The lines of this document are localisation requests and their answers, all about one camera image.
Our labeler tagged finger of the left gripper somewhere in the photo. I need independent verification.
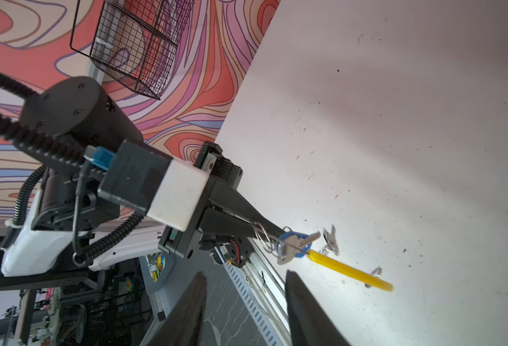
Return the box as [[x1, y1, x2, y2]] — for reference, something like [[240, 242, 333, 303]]
[[206, 177, 284, 238]]

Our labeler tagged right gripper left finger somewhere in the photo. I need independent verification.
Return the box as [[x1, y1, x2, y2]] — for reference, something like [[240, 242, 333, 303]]
[[147, 272, 207, 345]]

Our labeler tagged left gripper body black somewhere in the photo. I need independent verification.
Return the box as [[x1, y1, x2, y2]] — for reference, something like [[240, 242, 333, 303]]
[[158, 141, 254, 258]]

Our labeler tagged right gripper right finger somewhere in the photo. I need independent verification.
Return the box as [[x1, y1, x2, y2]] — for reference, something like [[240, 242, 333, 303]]
[[285, 270, 350, 346]]

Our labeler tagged metal keyring disc yellow handle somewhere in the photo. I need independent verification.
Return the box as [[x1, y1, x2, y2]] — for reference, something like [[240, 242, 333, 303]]
[[253, 222, 394, 292]]

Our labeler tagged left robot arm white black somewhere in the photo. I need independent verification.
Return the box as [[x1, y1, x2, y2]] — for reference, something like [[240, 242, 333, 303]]
[[0, 73, 284, 291]]

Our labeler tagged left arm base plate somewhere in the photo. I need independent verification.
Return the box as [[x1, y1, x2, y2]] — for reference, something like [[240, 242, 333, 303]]
[[210, 237, 254, 268]]

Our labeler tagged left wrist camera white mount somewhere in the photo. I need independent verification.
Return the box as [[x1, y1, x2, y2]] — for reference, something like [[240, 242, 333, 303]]
[[85, 140, 209, 232]]

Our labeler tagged black wire basket left wall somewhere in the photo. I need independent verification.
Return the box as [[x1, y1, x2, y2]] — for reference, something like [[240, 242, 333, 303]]
[[69, 0, 195, 100]]

